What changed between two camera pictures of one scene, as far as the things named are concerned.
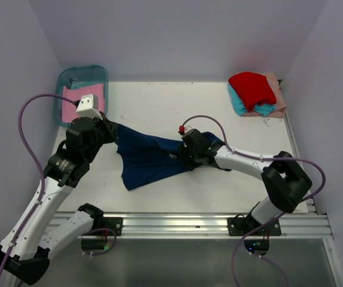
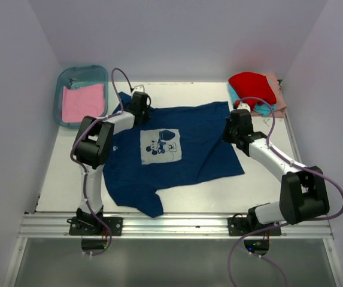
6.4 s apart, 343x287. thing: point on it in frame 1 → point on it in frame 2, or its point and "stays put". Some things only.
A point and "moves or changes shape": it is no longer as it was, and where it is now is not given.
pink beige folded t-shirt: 280,111 stays put
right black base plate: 240,225 stays put
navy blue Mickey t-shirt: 145,158 moves or changes shape
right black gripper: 183,150 → 225,136
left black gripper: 109,127 → 146,116
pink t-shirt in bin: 69,108 stays put
